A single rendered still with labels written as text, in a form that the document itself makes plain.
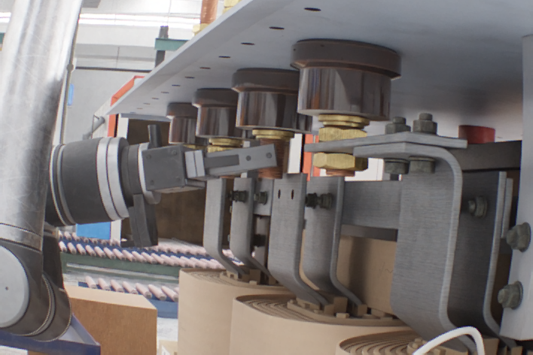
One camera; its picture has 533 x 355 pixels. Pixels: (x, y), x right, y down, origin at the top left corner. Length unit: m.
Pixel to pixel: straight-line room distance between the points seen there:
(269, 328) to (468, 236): 0.38
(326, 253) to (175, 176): 0.20
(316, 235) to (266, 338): 0.18
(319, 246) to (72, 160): 0.32
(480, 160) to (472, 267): 0.66
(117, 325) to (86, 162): 1.20
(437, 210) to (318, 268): 0.47
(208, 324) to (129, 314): 0.86
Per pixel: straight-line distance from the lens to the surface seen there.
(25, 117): 1.12
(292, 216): 1.20
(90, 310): 2.39
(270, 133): 1.22
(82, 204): 1.24
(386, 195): 1.06
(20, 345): 1.75
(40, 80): 1.14
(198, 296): 1.57
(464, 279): 0.82
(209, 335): 1.55
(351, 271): 1.28
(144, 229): 1.23
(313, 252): 1.26
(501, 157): 1.40
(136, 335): 2.41
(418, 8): 0.75
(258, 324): 1.17
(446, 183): 0.77
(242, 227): 1.65
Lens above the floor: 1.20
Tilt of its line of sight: 2 degrees up
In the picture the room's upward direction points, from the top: 5 degrees clockwise
